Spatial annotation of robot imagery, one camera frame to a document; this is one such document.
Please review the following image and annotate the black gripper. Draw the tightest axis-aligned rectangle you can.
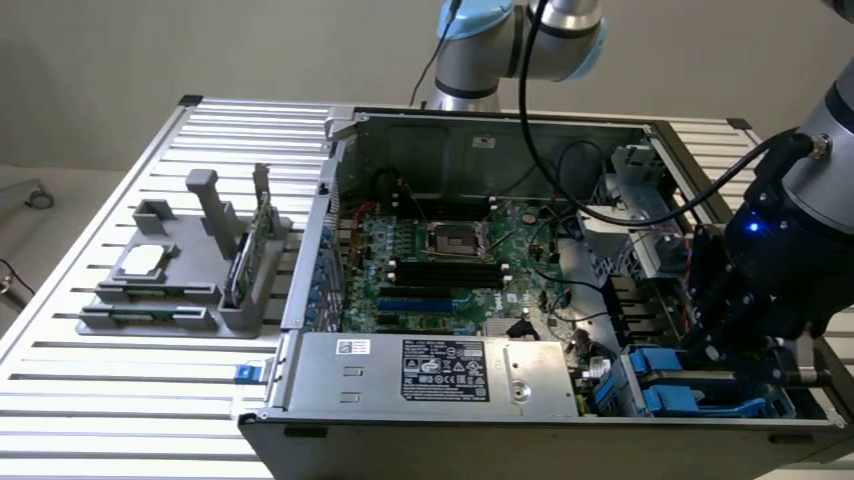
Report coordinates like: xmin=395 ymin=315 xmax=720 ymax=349
xmin=679 ymin=132 xmax=852 ymax=385

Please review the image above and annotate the disk with blue carrier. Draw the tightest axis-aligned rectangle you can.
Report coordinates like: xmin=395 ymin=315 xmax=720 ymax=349
xmin=617 ymin=343 xmax=786 ymax=419

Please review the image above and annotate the silver drive cage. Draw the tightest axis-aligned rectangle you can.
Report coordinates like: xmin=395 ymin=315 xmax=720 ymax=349
xmin=576 ymin=143 xmax=692 ymax=281

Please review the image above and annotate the green motherboard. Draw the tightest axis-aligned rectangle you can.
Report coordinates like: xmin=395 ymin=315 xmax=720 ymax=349
xmin=319 ymin=197 xmax=605 ymax=349

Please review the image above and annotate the silver chipset heat sink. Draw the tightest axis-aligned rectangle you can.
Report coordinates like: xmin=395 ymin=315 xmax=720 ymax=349
xmin=480 ymin=318 xmax=536 ymax=342

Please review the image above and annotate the CPU socket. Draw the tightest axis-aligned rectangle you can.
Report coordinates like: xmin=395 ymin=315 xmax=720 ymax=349
xmin=423 ymin=219 xmax=496 ymax=264

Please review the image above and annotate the black RAM slot bank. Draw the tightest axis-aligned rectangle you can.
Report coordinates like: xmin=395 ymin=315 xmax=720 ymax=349
xmin=393 ymin=195 xmax=499 ymax=222
xmin=388 ymin=257 xmax=507 ymax=287

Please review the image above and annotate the black expansion slot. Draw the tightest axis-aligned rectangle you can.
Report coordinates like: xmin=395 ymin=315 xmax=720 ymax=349
xmin=377 ymin=286 xmax=456 ymax=300

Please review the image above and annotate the blue expansion slot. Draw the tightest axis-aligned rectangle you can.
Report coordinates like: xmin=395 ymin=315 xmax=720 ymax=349
xmin=377 ymin=298 xmax=456 ymax=313

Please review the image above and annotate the open black PC case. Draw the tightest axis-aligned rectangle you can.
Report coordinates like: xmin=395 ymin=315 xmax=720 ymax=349
xmin=236 ymin=105 xmax=854 ymax=480

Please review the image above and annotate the silver power supply unit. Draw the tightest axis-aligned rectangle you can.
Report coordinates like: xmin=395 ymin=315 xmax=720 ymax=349
xmin=280 ymin=331 xmax=580 ymax=420

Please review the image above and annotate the green graphics card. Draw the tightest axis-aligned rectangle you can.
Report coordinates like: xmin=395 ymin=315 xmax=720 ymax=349
xmin=222 ymin=163 xmax=276 ymax=309

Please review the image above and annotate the grey parts rack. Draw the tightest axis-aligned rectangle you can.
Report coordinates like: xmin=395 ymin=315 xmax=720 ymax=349
xmin=74 ymin=162 xmax=294 ymax=340

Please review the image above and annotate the green RAM stick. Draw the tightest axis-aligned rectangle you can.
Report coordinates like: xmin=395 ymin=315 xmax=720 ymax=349
xmin=97 ymin=283 xmax=222 ymax=302
xmin=78 ymin=305 xmax=209 ymax=327

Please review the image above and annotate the silver CPU chip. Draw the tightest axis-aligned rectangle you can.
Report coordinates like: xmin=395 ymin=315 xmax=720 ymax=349
xmin=116 ymin=244 xmax=173 ymax=277

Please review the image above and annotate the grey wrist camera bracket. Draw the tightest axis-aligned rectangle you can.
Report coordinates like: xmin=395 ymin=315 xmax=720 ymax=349
xmin=776 ymin=333 xmax=836 ymax=392

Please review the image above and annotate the black internal wire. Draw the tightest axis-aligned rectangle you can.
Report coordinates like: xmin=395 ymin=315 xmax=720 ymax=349
xmin=553 ymin=141 xmax=619 ymax=204

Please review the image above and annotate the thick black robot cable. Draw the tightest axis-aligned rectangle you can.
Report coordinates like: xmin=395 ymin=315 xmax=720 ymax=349
xmin=516 ymin=0 xmax=806 ymax=225

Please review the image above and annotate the thin black cable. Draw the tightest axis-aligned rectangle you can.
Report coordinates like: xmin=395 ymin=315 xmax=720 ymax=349
xmin=407 ymin=0 xmax=463 ymax=109

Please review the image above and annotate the black floor cable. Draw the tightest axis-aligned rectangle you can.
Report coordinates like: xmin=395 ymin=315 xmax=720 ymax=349
xmin=0 ymin=257 xmax=38 ymax=307

